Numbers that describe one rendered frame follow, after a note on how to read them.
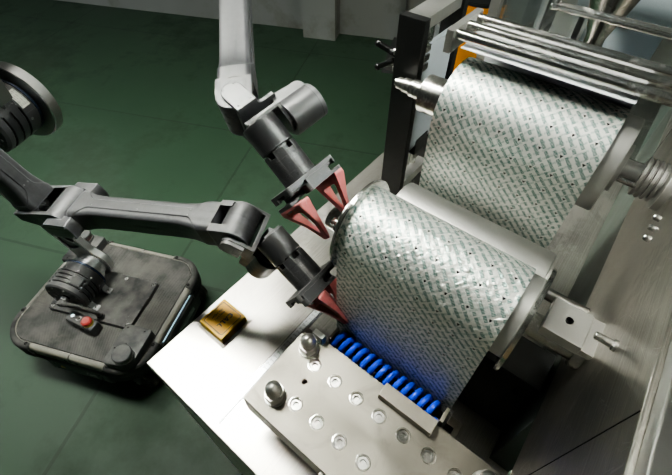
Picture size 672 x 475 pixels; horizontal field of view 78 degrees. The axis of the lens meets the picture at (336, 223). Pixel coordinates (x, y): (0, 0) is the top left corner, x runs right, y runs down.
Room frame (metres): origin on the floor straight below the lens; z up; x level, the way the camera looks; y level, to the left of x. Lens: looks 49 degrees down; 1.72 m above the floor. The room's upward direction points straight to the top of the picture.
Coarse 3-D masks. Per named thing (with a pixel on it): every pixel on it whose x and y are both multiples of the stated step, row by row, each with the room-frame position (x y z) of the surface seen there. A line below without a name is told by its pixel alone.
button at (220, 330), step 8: (224, 304) 0.46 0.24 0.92; (216, 312) 0.44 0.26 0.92; (224, 312) 0.44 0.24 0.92; (232, 312) 0.44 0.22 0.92; (240, 312) 0.44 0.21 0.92; (200, 320) 0.43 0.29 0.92; (208, 320) 0.43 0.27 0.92; (216, 320) 0.43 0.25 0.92; (224, 320) 0.43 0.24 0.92; (232, 320) 0.43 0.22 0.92; (240, 320) 0.43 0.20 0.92; (208, 328) 0.41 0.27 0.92; (216, 328) 0.41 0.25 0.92; (224, 328) 0.41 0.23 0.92; (232, 328) 0.41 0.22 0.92; (216, 336) 0.39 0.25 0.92; (224, 336) 0.39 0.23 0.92
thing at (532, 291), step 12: (540, 276) 0.29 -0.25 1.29; (528, 288) 0.26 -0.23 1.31; (540, 288) 0.26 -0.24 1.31; (528, 300) 0.25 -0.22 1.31; (516, 312) 0.24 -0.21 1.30; (528, 312) 0.23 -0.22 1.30; (516, 324) 0.23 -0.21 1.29; (504, 336) 0.22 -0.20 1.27; (492, 348) 0.22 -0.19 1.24; (504, 348) 0.21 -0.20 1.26
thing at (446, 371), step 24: (360, 288) 0.33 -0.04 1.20; (360, 312) 0.33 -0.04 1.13; (384, 312) 0.30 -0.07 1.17; (360, 336) 0.33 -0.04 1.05; (384, 336) 0.30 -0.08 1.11; (408, 336) 0.28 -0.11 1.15; (432, 336) 0.26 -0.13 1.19; (384, 360) 0.29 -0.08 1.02; (408, 360) 0.27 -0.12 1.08; (432, 360) 0.25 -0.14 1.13; (456, 360) 0.23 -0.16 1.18; (432, 384) 0.24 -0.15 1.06; (456, 384) 0.22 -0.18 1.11
